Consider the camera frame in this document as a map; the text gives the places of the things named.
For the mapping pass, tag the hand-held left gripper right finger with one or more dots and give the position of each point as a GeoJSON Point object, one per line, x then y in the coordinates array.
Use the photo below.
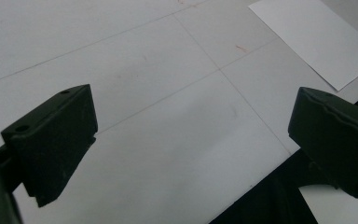
{"type": "Point", "coordinates": [335, 140]}

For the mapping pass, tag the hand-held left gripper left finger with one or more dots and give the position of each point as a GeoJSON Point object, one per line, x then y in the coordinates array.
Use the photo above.
{"type": "Point", "coordinates": [56, 140]}

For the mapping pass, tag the white paper sheet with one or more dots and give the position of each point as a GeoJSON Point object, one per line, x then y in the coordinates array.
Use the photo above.
{"type": "Point", "coordinates": [317, 40]}

